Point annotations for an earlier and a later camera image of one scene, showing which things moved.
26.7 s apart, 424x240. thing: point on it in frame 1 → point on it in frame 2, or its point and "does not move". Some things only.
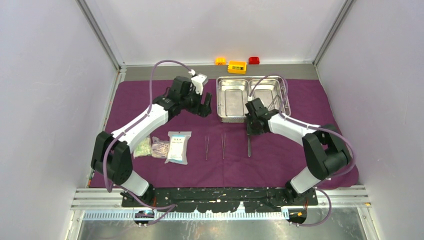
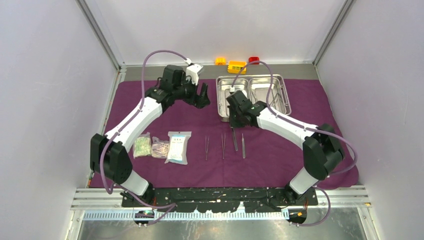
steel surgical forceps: [274, 101] does not move
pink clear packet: [159, 148] does not move
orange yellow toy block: [237, 67] does not move
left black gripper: [204, 109] → [199, 101]
